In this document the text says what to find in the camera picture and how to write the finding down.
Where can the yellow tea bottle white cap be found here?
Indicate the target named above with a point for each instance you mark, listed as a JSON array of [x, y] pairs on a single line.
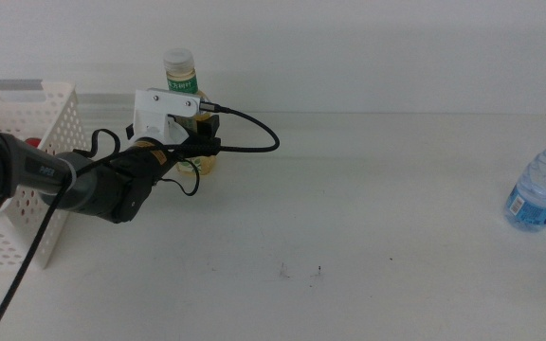
[[180, 71]]

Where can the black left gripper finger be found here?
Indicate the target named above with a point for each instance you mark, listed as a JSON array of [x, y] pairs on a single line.
[[208, 128]]

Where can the white perforated plastic basket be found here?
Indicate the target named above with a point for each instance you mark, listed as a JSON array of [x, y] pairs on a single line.
[[60, 118]]

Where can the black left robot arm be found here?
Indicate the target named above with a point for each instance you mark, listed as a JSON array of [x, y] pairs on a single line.
[[88, 189]]

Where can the clear water bottle blue cap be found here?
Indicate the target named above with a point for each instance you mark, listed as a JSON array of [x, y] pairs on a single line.
[[538, 189]]

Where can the red soda can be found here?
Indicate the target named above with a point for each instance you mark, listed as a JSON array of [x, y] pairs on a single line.
[[32, 142]]

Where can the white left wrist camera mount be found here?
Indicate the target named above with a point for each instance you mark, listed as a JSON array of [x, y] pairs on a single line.
[[159, 109]]

